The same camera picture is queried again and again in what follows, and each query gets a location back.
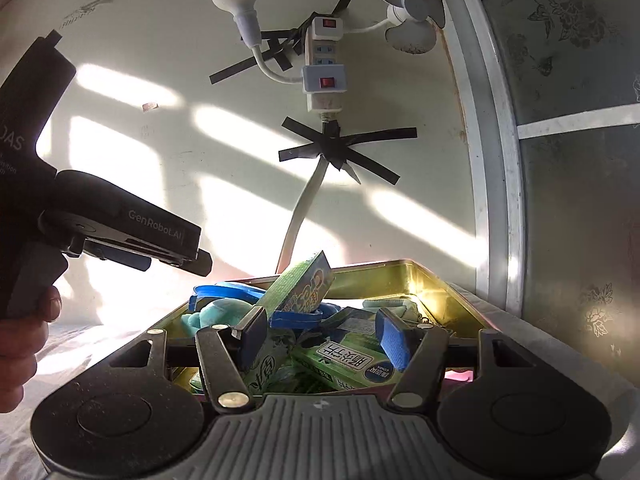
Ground green white toothpaste box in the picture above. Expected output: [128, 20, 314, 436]
[292, 330, 401, 391]

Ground person's left hand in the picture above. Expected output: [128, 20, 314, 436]
[0, 286, 62, 414]

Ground black tape cross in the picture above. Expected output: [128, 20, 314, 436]
[279, 117, 418, 185]

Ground white window frame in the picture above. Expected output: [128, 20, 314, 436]
[444, 0, 639, 316]

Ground white power strip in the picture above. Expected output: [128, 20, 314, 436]
[302, 16, 347, 114]

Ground blue polka dot headband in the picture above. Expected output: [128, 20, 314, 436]
[181, 282, 342, 335]

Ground teal zip pouch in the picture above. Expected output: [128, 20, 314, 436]
[362, 298, 423, 325]

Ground green blue toothpaste box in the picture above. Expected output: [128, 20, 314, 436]
[322, 307, 378, 348]

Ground white flat power cable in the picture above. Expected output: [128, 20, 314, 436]
[275, 109, 342, 276]

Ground green cartoon card box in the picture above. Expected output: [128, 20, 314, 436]
[256, 252, 340, 330]

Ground teal plush toy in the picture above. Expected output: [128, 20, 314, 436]
[181, 298, 253, 337]

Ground upper black tape strips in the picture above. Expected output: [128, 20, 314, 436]
[209, 0, 352, 84]

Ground small white usb fan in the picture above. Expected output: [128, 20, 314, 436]
[344, 0, 446, 55]

